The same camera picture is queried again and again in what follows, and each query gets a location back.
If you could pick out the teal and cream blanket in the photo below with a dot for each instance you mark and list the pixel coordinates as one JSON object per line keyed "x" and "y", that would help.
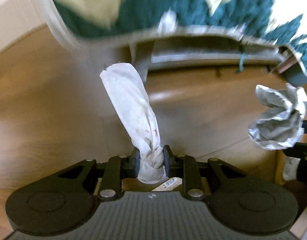
{"x": 148, "y": 2}

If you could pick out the white tissue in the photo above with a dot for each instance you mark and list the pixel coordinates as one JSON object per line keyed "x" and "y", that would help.
{"x": 133, "y": 110}

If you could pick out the white printed paper scrap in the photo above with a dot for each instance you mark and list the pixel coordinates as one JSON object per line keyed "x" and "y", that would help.
{"x": 168, "y": 184}

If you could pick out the white post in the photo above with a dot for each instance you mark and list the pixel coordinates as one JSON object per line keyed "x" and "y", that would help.
{"x": 49, "y": 12}

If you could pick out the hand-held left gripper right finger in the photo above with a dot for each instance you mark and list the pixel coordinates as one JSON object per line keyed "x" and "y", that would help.
{"x": 167, "y": 161}

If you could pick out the white crumpled paper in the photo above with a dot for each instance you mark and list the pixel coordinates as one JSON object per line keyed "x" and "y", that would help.
{"x": 290, "y": 170}

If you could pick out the pink box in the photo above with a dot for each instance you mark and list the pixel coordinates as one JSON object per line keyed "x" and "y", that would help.
{"x": 288, "y": 65}

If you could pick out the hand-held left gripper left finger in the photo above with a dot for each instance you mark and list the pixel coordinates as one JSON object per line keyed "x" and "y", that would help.
{"x": 136, "y": 162}

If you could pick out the dark teal container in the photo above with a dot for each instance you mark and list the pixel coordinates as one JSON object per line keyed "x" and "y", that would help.
{"x": 299, "y": 77}

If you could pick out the grey bed frame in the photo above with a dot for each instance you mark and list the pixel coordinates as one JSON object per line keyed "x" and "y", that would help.
{"x": 193, "y": 52}

